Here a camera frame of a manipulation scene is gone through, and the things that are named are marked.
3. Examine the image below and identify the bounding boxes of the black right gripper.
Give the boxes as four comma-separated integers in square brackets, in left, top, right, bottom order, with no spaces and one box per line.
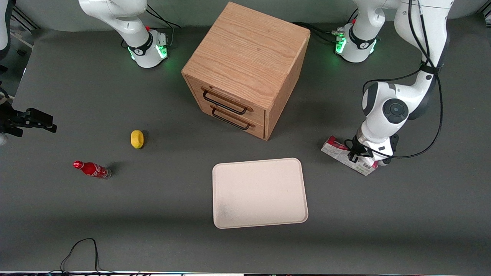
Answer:
[0,102,58,138]

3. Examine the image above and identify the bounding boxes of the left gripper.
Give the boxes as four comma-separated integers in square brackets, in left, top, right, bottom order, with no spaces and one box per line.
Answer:
[347,131,400,166]

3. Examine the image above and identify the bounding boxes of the red white cookie box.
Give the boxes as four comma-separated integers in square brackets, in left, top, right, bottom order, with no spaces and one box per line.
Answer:
[321,135,379,177]

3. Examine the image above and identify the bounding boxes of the beige rectangular tray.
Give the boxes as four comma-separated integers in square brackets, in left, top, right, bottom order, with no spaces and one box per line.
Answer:
[212,158,309,229]

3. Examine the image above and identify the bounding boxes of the red cola bottle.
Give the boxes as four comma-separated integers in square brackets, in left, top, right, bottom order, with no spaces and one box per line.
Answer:
[73,160,112,180]

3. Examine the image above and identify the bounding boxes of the yellow lemon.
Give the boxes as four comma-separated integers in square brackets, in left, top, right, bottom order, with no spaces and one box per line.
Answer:
[130,130,145,149]

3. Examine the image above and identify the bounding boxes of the oak wooden drawer cabinet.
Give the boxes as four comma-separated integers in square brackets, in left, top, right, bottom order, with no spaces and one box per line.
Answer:
[181,1,311,141]

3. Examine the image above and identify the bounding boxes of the black left arm wrist cable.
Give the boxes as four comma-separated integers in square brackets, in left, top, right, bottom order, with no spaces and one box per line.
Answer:
[344,0,445,160]

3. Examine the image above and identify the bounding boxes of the wooden drawer front, short handle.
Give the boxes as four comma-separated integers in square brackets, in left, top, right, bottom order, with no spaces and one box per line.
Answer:
[199,103,266,140]

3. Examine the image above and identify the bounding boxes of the wooden drawer front, long handle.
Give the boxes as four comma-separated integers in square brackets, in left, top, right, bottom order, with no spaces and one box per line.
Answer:
[187,77,266,120]

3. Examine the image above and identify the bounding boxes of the black left arm base cables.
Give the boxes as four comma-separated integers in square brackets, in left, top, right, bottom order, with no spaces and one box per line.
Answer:
[293,8,359,45]

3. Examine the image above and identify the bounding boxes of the black arm base cables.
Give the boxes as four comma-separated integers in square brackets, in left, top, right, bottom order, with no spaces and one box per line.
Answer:
[293,8,359,45]
[145,4,181,48]

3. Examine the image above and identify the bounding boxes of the short black drawer handle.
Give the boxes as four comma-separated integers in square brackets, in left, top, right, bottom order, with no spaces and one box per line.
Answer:
[211,108,251,131]

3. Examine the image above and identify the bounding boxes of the long black drawer handle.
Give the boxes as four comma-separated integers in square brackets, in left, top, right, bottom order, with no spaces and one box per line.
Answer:
[202,90,248,115]

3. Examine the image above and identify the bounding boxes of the thin black looped cable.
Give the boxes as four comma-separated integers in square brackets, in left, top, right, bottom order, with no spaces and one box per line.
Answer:
[59,238,115,275]

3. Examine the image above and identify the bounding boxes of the black right arm base cables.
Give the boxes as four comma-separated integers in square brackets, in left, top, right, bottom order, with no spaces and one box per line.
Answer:
[145,4,181,48]

